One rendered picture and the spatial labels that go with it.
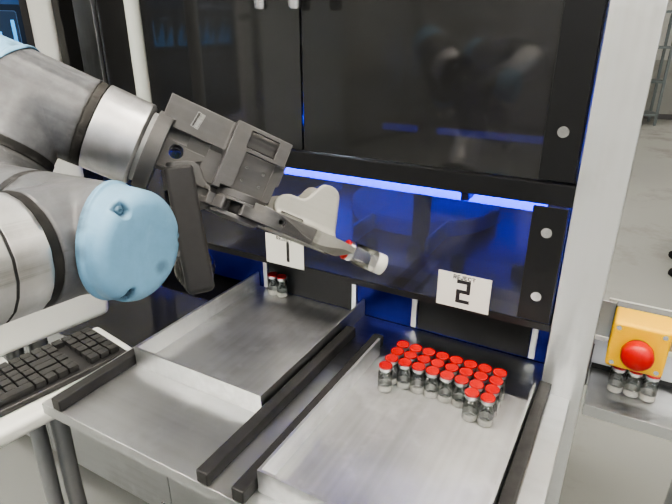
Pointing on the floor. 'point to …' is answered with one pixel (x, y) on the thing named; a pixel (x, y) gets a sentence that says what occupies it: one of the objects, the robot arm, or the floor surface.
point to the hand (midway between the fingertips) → (336, 251)
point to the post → (599, 202)
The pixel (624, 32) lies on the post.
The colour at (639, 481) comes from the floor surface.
